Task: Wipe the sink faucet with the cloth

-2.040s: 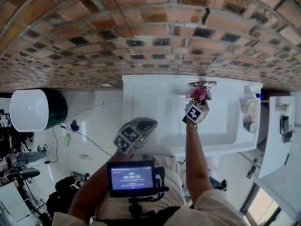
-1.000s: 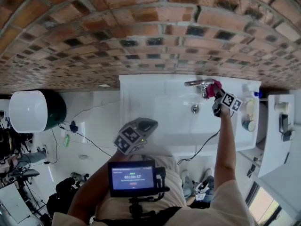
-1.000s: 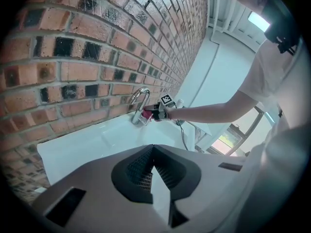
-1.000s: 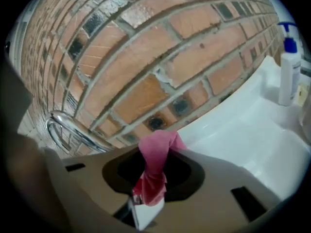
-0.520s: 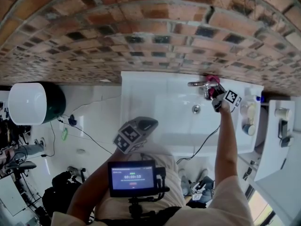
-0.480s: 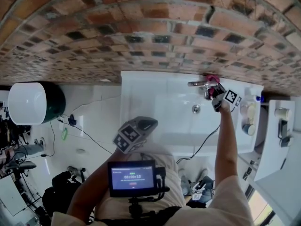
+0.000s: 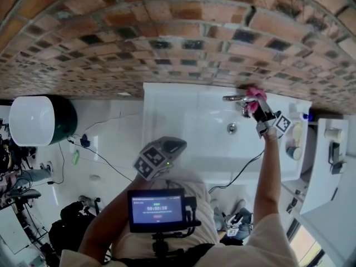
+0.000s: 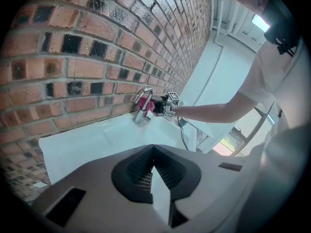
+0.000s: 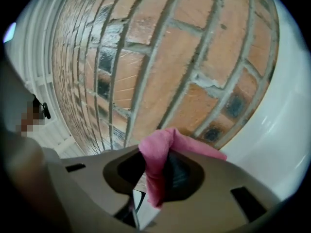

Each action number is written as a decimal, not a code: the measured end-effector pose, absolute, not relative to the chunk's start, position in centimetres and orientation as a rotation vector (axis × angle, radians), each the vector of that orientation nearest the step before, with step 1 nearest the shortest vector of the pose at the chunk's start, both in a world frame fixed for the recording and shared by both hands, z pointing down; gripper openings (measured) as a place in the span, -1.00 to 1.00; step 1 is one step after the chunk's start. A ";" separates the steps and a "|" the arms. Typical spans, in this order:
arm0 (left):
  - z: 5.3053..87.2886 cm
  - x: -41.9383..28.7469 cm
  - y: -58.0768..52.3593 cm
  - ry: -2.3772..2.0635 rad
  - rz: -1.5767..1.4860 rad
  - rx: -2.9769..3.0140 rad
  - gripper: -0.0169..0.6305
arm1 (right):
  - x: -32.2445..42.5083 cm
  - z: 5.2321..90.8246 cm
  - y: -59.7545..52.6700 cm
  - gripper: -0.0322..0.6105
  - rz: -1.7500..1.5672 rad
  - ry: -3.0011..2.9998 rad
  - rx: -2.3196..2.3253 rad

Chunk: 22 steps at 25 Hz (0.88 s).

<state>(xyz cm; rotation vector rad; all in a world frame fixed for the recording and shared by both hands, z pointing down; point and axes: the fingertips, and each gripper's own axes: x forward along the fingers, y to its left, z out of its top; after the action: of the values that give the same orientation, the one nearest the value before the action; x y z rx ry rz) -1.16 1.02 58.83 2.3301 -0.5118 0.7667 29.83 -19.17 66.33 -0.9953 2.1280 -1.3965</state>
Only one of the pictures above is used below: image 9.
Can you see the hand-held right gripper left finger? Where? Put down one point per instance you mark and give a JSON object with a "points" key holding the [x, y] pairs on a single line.
{"points": [[130, 170]]}

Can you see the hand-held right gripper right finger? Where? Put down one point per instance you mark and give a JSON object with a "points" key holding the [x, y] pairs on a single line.
{"points": [[181, 178]]}

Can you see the pink cloth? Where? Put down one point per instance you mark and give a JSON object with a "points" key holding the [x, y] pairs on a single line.
{"points": [[156, 152]]}

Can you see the person's right forearm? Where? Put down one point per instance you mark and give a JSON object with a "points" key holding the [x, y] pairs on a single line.
{"points": [[26, 183]]}

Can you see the white ceramic sink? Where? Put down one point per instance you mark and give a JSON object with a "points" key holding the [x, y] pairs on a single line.
{"points": [[284, 120]]}

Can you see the person's face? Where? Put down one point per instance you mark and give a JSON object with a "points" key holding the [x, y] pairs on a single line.
{"points": [[30, 119]]}

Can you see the black head-worn camera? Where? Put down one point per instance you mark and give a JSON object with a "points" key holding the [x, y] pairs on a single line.
{"points": [[45, 110]]}

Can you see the white window frame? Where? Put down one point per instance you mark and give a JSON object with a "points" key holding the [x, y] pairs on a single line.
{"points": [[40, 57]]}

